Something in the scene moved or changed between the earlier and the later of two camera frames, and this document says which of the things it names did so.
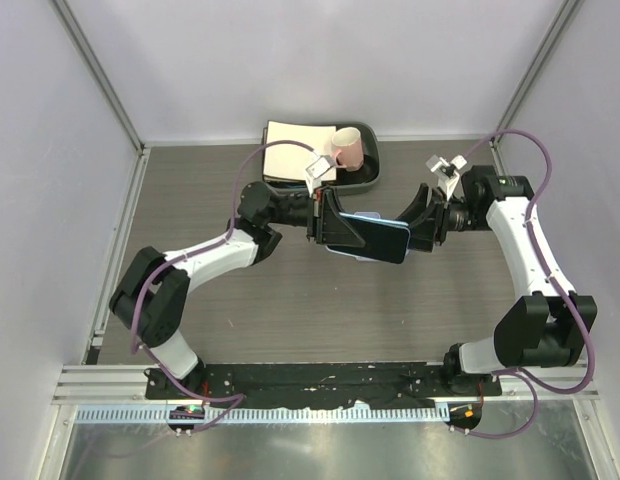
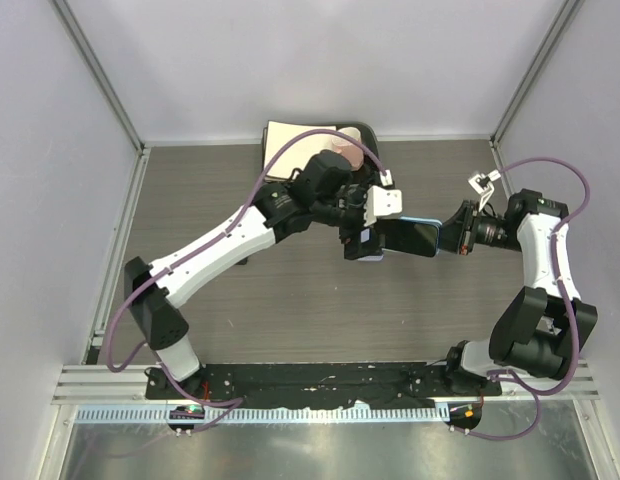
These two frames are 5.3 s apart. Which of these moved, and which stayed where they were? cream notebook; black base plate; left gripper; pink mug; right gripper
Moved: left gripper; right gripper
Stayed: black base plate; cream notebook; pink mug
